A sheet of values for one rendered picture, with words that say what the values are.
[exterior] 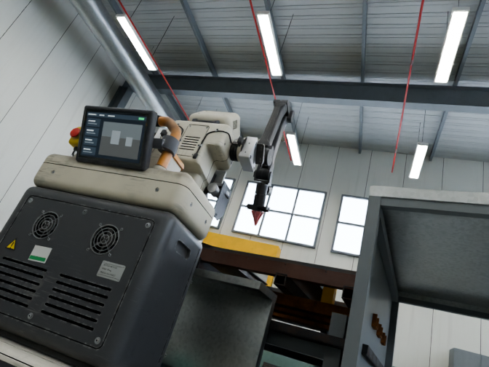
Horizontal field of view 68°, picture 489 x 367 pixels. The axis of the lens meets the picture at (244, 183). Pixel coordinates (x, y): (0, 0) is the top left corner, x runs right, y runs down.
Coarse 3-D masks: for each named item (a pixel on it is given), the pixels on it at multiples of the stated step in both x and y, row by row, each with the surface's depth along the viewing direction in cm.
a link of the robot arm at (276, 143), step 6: (294, 114) 194; (282, 120) 189; (288, 120) 190; (282, 126) 188; (282, 132) 189; (276, 138) 184; (276, 144) 182; (276, 150) 183; (258, 168) 177; (264, 168) 177; (270, 168) 176; (258, 174) 176; (264, 174) 175
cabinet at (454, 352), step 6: (456, 348) 783; (450, 354) 804; (456, 354) 777; (462, 354) 774; (468, 354) 772; (474, 354) 770; (450, 360) 795; (456, 360) 771; (462, 360) 769; (468, 360) 766; (474, 360) 763; (480, 360) 762; (486, 360) 759; (450, 366) 788; (456, 366) 766; (462, 366) 764; (468, 366) 761; (474, 366) 759; (480, 366) 757; (486, 366) 754
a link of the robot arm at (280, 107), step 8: (280, 104) 184; (288, 104) 187; (272, 112) 182; (280, 112) 181; (288, 112) 189; (272, 120) 178; (280, 120) 182; (272, 128) 175; (264, 136) 172; (272, 136) 174; (264, 144) 168; (272, 152) 169; (264, 160) 164
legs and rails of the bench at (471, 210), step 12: (384, 204) 121; (396, 204) 120; (408, 204) 118; (420, 204) 117; (432, 204) 115; (444, 204) 114; (456, 204) 112; (468, 204) 111; (468, 216) 112; (480, 216) 110; (408, 300) 218; (420, 300) 216; (456, 312) 206; (468, 312) 203; (480, 312) 201
